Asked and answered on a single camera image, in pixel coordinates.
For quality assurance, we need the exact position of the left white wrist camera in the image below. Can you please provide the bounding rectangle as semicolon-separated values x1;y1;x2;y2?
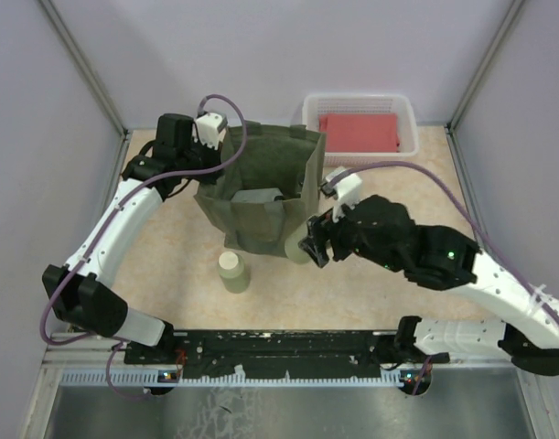
192;112;228;150

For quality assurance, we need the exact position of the green canvas bag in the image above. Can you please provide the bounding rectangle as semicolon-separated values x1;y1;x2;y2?
194;121;327;257

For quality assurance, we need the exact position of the purple cable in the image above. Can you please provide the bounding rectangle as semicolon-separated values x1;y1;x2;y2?
39;93;251;402
331;160;559;397

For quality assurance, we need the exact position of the white plastic basket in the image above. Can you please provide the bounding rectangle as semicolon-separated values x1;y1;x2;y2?
302;92;420;166

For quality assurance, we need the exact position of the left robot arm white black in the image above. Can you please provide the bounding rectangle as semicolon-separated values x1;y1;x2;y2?
39;112;228;363

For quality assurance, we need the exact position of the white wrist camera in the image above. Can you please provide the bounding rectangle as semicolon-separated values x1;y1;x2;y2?
320;166;362;223
192;112;228;150

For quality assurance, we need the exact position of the green bottle beige cap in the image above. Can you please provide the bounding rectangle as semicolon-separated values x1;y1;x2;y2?
284;223;311;265
217;251;250;294

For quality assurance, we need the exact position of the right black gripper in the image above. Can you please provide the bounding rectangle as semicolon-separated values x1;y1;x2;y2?
301;191;403;273

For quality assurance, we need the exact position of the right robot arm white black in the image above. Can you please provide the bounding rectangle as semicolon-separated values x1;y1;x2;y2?
297;195;559;377

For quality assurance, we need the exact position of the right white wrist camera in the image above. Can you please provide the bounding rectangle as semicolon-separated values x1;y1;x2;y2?
320;166;362;223

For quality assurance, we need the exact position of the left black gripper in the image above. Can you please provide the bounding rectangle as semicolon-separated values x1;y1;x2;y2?
177;134;224;185

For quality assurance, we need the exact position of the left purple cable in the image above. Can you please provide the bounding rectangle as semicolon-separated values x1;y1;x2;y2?
39;93;251;402

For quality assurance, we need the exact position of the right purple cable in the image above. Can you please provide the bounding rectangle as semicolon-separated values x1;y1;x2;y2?
331;160;559;397

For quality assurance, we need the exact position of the aluminium front rail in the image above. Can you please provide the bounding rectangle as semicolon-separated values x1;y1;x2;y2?
43;321;512;389

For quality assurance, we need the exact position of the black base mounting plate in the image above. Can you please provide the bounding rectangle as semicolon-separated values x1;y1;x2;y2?
124;329;427;384

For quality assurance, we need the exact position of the white square bottle black cap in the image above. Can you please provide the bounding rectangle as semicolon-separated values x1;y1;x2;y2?
231;187;285;204

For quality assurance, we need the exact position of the red folded cloth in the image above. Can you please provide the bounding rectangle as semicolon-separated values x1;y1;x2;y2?
318;113;400;154

